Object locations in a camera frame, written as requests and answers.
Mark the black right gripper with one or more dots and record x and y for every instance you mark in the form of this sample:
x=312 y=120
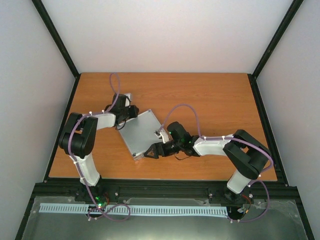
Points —
x=156 y=150

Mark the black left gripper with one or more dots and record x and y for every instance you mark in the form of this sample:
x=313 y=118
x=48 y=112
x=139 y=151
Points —
x=135 y=111

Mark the aluminium poker case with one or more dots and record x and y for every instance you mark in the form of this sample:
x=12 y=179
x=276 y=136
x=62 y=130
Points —
x=139 y=133

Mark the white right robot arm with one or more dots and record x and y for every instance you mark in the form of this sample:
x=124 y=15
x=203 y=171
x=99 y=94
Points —
x=249 y=156

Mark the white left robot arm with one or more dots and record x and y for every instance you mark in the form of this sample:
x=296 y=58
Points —
x=79 y=133

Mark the black aluminium frame rail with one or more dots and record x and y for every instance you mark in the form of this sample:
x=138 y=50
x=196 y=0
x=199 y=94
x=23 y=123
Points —
x=122 y=189

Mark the white cable duct strip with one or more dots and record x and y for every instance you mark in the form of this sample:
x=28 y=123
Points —
x=136 y=210

